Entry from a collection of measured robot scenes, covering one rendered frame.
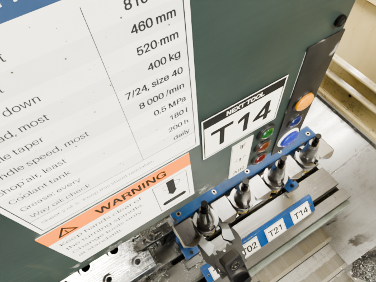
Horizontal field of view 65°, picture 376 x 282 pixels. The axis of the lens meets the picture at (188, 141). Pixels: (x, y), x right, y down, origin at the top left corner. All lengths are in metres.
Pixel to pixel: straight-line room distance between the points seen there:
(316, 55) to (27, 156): 0.26
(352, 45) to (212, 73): 1.09
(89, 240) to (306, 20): 0.29
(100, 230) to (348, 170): 1.21
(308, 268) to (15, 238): 1.14
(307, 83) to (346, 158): 1.10
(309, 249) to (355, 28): 0.83
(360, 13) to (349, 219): 0.77
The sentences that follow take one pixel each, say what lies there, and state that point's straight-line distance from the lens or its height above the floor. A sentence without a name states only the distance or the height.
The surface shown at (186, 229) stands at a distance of 0.78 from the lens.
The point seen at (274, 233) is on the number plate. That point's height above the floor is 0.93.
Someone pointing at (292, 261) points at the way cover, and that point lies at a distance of 1.27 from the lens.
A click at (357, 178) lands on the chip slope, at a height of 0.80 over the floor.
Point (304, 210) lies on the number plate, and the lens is 1.13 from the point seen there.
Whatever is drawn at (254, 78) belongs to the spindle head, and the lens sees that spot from 0.27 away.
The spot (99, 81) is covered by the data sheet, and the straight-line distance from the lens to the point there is 0.18.
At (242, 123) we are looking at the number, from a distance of 0.31.
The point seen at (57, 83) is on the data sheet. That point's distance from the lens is 0.17.
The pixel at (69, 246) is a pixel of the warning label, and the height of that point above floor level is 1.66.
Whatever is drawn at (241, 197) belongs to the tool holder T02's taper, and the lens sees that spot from 0.75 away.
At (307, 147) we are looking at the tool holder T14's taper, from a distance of 0.83.
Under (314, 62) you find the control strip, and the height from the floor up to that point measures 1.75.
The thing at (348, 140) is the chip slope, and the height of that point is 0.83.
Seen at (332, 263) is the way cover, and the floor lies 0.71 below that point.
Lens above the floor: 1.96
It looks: 58 degrees down
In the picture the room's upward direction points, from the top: 7 degrees counter-clockwise
